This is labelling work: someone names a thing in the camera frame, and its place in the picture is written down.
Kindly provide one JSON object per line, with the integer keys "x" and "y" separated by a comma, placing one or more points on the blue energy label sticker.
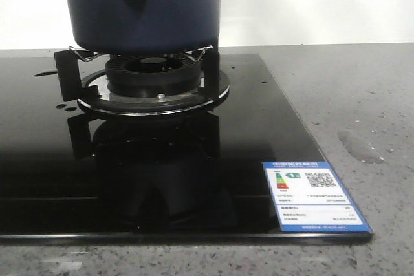
{"x": 309, "y": 197}

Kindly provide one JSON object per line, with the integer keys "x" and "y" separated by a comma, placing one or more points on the black pot support grate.
{"x": 91, "y": 88}

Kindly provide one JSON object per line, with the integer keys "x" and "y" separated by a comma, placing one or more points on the dark blue pot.
{"x": 144, "y": 26}

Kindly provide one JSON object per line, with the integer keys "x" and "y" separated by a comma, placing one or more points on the black gas burner head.
{"x": 147, "y": 77}

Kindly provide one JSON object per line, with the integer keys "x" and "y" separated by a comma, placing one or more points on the black glass gas cooktop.
{"x": 69, "y": 176}

